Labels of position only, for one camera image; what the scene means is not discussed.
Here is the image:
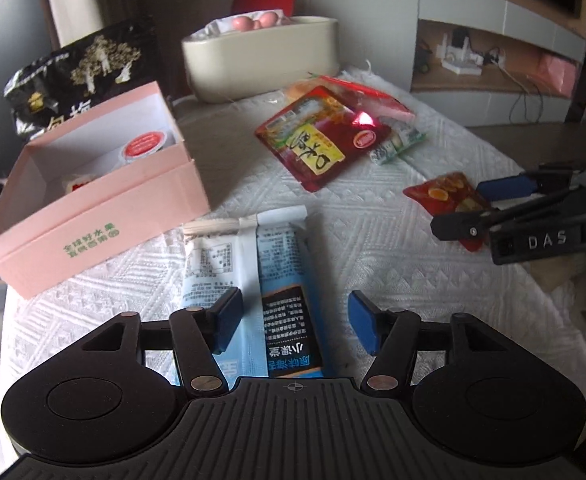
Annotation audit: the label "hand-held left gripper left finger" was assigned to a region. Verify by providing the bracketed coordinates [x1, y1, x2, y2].
[73, 287, 246, 398]

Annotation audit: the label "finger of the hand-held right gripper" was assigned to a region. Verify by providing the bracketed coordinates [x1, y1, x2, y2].
[475, 162, 586, 202]
[430, 185, 586, 242]

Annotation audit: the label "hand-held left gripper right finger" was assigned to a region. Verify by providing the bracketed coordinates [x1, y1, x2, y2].
[348, 290, 511, 401]

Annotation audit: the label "red braised egg packet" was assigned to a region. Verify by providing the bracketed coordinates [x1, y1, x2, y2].
[403, 171, 491, 253]

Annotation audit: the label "blue snack packet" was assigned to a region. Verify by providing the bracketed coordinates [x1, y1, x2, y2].
[180, 205, 339, 386]

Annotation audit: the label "green white snack packet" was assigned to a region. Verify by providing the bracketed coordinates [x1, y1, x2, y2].
[369, 127, 427, 166]

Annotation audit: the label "pink cardboard box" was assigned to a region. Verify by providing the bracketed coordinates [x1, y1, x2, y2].
[0, 84, 211, 300]

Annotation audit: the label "transparent red snack packet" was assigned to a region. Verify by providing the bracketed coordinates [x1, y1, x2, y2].
[323, 76, 417, 124]

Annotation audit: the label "red packet with yellow label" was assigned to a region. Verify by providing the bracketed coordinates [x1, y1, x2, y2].
[254, 86, 393, 194]

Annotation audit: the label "jelly cup with red lid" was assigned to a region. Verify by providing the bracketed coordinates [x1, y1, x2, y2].
[117, 129, 177, 166]

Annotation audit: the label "small red white packet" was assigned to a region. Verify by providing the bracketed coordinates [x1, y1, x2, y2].
[62, 174, 94, 195]

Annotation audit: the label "clear bread packet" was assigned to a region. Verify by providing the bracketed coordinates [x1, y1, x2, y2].
[285, 79, 326, 102]

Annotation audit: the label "white textured tablecloth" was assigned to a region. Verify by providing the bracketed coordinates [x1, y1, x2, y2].
[0, 67, 586, 461]

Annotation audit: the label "pink bag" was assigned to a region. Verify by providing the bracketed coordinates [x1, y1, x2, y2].
[537, 52, 574, 97]

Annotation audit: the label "dark toy figure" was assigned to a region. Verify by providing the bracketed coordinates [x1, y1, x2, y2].
[415, 40, 432, 74]

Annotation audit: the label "white shelf unit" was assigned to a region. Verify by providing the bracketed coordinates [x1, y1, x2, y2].
[410, 0, 586, 126]

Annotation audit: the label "beige oval tub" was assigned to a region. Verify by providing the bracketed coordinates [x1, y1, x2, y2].
[181, 16, 340, 105]

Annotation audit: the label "black gold-printed snack bag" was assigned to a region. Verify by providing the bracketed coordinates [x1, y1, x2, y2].
[3, 15, 161, 143]

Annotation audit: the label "tangled cables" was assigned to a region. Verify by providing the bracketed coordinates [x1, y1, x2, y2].
[483, 45, 548, 126]

